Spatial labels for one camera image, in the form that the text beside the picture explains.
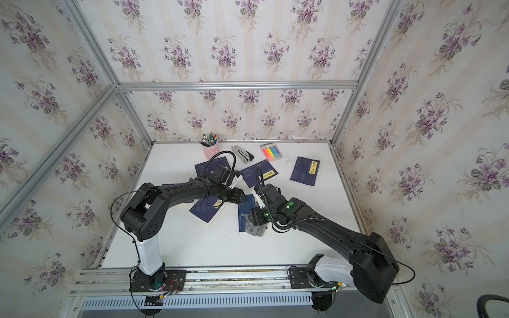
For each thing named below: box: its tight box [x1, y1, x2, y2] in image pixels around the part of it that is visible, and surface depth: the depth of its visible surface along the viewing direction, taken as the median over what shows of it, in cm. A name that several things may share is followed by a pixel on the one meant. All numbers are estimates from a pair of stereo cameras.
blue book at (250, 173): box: [239, 159, 280, 189], surface depth 107 cm
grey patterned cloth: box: [241, 213, 268, 237], surface depth 84 cm
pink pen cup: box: [202, 141, 219, 161], surface depth 107 cm
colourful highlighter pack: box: [259, 142, 283, 162], surface depth 117 cm
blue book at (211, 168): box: [194, 156, 232, 177], surface depth 110 cm
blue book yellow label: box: [289, 155, 321, 188], surface depth 107 cm
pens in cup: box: [198, 131, 219, 147], surface depth 109 cm
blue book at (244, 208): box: [238, 194, 255, 232], surface depth 92 cm
